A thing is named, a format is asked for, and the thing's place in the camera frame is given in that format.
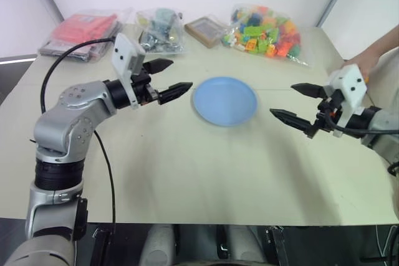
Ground beige fabric clothing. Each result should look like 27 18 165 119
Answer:
366 49 399 114

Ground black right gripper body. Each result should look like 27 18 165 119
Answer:
304 90 344 140

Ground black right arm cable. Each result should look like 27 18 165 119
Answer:
324 105 399 138

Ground person's bare hand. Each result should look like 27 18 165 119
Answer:
339 50 383 83

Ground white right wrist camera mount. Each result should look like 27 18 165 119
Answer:
324 64 368 138

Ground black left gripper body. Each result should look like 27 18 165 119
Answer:
130 65 161 107

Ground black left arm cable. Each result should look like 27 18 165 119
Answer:
40 37 117 235

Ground grey rounded robot leg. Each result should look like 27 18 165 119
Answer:
224 224 269 266
138 224 177 266

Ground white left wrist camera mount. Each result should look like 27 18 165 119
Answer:
111 32 147 111

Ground bag of grey teal parts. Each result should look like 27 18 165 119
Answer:
134 7 188 55

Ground blue round plate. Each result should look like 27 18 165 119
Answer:
191 75 259 128

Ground bag of colourful toy bricks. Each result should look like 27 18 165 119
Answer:
220 3 312 68

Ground brown framed flat box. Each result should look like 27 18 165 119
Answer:
184 15 228 49

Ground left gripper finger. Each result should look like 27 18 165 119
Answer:
158 82 194 105
143 58 175 76

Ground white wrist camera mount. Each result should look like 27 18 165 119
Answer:
111 32 147 111
324 64 368 138

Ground black bracket under table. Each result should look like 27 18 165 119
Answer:
264 225 292 266
89 227 112 266

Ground bag of red packets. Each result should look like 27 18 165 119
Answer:
37 7 135 62

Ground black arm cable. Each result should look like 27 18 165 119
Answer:
324 105 399 138
40 37 117 235

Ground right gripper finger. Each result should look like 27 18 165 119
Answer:
290 82 329 99
269 108 314 135

